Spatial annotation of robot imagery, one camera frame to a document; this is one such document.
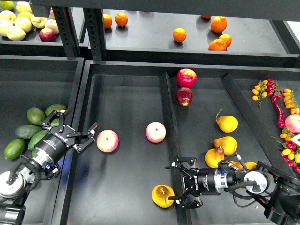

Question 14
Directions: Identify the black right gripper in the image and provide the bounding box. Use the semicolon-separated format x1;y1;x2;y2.
164;157;222;210

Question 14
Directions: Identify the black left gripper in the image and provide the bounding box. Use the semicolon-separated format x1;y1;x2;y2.
34;108;98;164

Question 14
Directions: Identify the yellow pear stem up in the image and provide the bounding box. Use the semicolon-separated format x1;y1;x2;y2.
151;184;175;209

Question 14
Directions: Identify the dark green avocado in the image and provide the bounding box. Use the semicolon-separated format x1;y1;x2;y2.
28;130;49;151

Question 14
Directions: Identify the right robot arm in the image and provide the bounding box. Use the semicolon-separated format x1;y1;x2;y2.
168;153;300;225

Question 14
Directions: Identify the green avocado small middle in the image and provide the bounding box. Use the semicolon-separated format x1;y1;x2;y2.
50;118;60;127

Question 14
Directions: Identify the green avocado top right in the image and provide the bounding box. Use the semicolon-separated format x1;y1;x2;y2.
45;104;67;116

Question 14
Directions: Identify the green avocado top left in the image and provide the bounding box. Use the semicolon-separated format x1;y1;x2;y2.
27;107;46;126

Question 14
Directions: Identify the yellow pear left low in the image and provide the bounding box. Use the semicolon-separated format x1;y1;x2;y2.
205;146;225;168

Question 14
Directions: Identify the yellow pear low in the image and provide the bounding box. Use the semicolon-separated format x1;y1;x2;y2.
245;161;257;170
227;161;245;171
205;146;225;168

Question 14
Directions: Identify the green avocado centre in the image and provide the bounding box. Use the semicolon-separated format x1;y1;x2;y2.
31;150;37;158

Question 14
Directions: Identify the dark avocado left middle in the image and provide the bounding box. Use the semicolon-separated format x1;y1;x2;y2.
15;124;42;140

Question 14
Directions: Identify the yellow pear centre low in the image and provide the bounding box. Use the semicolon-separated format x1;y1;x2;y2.
227;161;245;171

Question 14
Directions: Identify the yellow pear middle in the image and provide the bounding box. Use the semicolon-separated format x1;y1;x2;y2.
212;136;238;156

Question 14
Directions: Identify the yellow pear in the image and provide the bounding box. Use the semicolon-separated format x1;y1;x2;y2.
215;109;238;133
212;136;238;156

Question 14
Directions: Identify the yellow pear right low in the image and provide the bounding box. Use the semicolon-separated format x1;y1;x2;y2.
245;161;257;170

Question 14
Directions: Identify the yellow pear top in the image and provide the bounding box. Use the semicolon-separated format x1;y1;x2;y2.
215;109;238;133

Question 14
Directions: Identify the black tray divider left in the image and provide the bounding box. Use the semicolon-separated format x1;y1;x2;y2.
159;71;190;225

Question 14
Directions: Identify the black tray divider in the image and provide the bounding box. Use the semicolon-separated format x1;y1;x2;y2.
159;71;190;225
221;73;300;183

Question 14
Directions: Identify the pink apple left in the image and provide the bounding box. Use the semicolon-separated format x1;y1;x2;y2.
97;129;119;153

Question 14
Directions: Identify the pink apple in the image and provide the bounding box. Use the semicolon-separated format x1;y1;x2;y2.
145;121;166;143
97;129;119;153

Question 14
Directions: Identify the pink apple centre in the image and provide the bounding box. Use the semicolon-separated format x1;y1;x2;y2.
145;121;166;143

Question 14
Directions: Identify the black left tray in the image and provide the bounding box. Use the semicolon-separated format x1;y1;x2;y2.
0;56;84;225

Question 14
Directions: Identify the black tray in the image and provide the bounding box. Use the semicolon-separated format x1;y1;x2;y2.
0;56;84;225
64;61;300;225

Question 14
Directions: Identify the black centre tray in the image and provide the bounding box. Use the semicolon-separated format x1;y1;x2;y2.
64;61;300;225

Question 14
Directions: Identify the dark red apple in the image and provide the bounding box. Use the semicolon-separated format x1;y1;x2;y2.
175;87;193;106

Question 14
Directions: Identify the black tray divider right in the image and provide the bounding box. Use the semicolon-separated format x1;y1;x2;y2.
221;73;300;183

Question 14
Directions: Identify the black upper left shelf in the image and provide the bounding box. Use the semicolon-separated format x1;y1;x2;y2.
0;35;66;56

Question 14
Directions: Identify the red apple upper shelf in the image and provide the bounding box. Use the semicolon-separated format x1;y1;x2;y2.
39;28;56;42

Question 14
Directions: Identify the bright red apple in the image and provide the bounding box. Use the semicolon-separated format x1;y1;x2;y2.
176;68;197;88

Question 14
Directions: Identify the pink peach upper shelf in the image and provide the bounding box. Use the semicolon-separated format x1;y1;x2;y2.
45;19;59;35

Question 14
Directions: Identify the mixed cherry tomato cluster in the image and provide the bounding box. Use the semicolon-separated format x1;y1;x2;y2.
272;127;300;174

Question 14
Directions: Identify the yellow apple with stem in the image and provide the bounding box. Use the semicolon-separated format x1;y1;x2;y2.
30;15;47;29

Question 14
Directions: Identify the yellow apple front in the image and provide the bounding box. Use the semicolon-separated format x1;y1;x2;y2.
7;26;26;41

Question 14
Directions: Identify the red chili pepper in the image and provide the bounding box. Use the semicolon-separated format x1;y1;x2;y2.
271;96;285;128

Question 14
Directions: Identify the yellow apple middle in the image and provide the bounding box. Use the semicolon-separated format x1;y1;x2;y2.
15;17;32;33

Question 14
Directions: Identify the white label card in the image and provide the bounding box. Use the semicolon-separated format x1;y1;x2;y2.
290;134;300;146

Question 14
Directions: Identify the yellow apple far left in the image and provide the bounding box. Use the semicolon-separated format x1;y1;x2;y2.
0;20;13;37

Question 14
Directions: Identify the black perforated post left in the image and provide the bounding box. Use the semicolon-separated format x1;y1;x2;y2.
52;6;80;57

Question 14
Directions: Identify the black perforated post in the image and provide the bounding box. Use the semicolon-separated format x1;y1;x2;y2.
52;6;80;57
83;8;108;61

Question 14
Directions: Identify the black perforated post right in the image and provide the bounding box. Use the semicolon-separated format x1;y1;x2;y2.
83;8;108;61

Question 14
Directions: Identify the pink peach behind post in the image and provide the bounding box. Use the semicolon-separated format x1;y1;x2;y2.
49;8;55;19

